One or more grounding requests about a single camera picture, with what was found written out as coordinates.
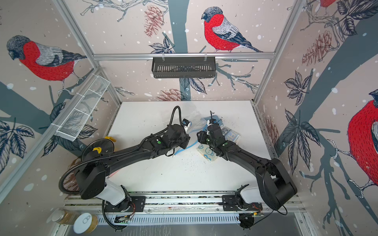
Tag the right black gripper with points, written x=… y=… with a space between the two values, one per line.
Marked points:
x=202 y=137

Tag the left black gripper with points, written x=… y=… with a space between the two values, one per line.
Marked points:
x=186 y=141

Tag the clear vacuum bag blue zipper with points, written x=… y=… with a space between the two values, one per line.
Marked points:
x=197 y=124

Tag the cream towel blue bunny print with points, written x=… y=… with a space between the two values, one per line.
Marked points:
x=207 y=153

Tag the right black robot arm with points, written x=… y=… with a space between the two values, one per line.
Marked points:
x=274 y=182

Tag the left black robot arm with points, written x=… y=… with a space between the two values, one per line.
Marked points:
x=101 y=160

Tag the grey patterned folded towel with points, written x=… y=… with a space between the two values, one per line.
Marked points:
x=230 y=134

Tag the yellow pot black lid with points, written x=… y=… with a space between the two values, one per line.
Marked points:
x=97 y=148

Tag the glass jar with metal lid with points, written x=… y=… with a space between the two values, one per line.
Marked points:
x=63 y=216

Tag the black hanging wire basket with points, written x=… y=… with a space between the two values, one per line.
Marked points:
x=184 y=67

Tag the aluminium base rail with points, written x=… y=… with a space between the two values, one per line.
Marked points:
x=158 y=208

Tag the white mesh wall shelf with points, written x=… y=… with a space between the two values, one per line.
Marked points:
x=74 y=123

